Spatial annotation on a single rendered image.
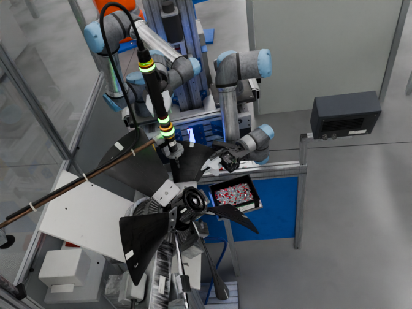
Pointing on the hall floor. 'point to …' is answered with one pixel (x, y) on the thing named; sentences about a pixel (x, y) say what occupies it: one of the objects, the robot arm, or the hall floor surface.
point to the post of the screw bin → (232, 246)
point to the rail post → (300, 211)
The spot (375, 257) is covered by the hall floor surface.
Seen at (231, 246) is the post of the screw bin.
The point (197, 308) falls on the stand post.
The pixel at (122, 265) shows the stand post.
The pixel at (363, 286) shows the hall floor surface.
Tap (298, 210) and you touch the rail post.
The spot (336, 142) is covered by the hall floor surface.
